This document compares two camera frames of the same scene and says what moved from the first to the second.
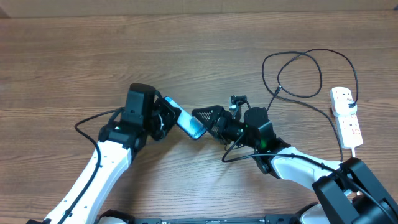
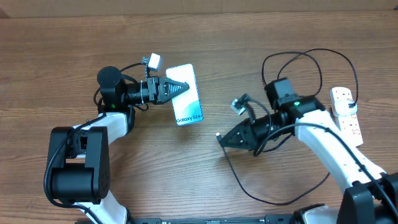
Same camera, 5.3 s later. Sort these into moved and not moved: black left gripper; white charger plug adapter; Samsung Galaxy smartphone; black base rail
Moved: Samsung Galaxy smartphone; black left gripper
Not moved: white charger plug adapter; black base rail
